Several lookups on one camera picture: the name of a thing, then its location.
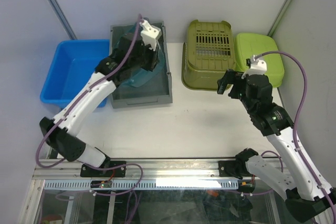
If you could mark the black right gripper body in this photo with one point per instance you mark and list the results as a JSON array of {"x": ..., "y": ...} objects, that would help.
[{"x": 238, "y": 89}]

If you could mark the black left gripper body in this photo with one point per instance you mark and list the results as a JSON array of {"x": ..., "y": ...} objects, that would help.
[{"x": 146, "y": 59}]

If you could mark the teal transparent tub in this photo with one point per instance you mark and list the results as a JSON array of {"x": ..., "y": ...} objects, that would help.
[{"x": 141, "y": 77}]

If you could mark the olive green slotted basket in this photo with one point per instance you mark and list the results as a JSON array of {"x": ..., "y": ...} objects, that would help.
[{"x": 207, "y": 54}]

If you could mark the lime green plastic basin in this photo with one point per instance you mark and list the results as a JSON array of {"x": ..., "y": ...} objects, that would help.
[{"x": 248, "y": 44}]

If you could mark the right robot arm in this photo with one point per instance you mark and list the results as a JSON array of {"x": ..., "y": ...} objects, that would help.
[{"x": 305, "y": 191}]

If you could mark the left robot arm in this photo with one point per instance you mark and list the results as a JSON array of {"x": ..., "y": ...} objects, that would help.
[{"x": 134, "y": 52}]

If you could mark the grey plastic crate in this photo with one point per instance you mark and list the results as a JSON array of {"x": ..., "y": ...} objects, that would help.
[{"x": 156, "y": 92}]

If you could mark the blue plastic tub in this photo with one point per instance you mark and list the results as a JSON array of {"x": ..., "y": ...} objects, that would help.
[{"x": 73, "y": 64}]

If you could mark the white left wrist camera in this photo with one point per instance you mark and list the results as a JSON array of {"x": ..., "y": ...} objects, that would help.
[{"x": 150, "y": 34}]

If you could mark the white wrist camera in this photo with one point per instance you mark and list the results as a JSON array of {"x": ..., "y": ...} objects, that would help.
[
  {"x": 150, "y": 34},
  {"x": 256, "y": 65}
]

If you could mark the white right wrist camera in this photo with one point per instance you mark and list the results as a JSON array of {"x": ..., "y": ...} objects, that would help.
[{"x": 256, "y": 65}]

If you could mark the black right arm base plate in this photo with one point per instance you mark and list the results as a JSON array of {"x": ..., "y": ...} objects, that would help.
[{"x": 228, "y": 167}]

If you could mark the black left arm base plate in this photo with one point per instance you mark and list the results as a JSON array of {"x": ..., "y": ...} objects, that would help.
[{"x": 87, "y": 171}]

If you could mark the right aluminium corner post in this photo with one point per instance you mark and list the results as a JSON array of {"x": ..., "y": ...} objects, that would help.
[{"x": 279, "y": 17}]

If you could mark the aluminium corner post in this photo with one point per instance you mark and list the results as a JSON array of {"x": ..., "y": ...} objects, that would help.
[
  {"x": 279, "y": 17},
  {"x": 63, "y": 19}
]

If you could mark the left aluminium corner post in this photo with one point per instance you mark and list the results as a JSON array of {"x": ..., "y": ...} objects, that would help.
[{"x": 63, "y": 19}]

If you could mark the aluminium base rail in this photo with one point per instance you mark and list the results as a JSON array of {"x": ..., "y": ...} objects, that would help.
[{"x": 201, "y": 168}]

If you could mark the white slotted cable duct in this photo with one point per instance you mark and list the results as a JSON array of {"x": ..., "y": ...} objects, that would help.
[{"x": 145, "y": 184}]

